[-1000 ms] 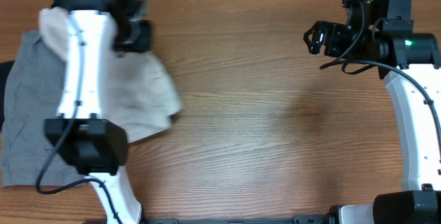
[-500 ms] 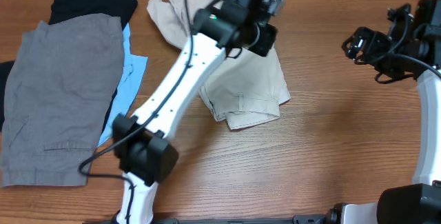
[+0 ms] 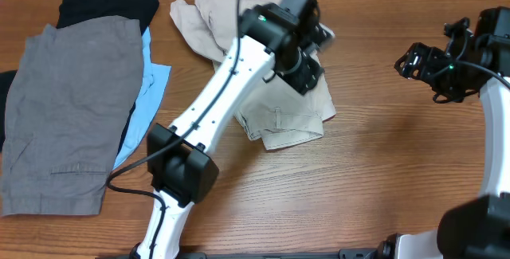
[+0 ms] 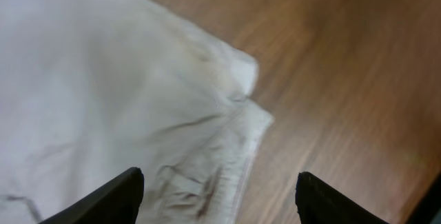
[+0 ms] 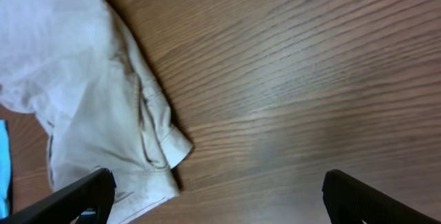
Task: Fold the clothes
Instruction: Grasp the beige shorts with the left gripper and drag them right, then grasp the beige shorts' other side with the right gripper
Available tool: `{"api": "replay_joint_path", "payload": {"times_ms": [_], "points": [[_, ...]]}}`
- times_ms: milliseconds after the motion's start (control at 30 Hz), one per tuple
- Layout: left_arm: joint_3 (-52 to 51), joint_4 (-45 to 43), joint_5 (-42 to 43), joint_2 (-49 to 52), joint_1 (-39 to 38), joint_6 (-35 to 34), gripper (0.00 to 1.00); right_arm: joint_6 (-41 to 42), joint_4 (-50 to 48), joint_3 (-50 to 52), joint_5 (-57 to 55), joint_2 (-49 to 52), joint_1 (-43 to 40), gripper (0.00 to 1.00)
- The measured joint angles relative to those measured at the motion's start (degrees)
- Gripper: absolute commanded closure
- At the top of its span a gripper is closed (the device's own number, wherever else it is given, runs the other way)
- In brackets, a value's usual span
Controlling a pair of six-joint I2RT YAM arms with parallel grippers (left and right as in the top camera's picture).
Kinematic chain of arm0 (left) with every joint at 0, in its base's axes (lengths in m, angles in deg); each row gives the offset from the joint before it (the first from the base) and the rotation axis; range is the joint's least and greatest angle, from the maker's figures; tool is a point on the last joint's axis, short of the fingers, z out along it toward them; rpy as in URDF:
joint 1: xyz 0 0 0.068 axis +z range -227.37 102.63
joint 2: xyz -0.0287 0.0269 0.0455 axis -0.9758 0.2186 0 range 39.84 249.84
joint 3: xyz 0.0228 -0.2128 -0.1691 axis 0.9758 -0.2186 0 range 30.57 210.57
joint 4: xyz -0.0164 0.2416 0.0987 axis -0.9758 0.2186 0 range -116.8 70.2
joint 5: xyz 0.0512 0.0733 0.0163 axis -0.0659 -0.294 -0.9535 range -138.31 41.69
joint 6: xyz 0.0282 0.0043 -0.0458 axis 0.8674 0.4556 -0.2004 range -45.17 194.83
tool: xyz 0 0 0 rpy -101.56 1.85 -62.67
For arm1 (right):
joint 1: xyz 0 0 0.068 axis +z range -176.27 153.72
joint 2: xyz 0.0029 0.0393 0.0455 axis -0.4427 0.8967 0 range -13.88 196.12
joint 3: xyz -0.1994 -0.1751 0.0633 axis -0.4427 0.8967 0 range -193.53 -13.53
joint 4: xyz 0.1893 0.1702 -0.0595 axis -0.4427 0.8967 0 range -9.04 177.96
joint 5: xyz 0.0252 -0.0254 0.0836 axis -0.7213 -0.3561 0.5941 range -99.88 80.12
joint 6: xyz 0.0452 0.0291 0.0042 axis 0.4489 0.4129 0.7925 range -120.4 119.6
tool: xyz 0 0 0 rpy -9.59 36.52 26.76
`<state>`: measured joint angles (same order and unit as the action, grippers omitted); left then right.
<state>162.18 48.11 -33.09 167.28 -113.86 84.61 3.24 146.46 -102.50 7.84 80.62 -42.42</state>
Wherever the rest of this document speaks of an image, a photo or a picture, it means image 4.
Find beige shorts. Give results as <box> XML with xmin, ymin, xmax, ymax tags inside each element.
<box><xmin>1</xmin><ymin>0</ymin><xmax>273</xmax><ymax>223</ymax></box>

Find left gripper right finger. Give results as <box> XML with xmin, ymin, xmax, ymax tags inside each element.
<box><xmin>295</xmin><ymin>172</ymin><xmax>387</xmax><ymax>224</ymax></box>

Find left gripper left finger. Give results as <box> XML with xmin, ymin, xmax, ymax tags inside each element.
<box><xmin>41</xmin><ymin>167</ymin><xmax>144</xmax><ymax>224</ymax></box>

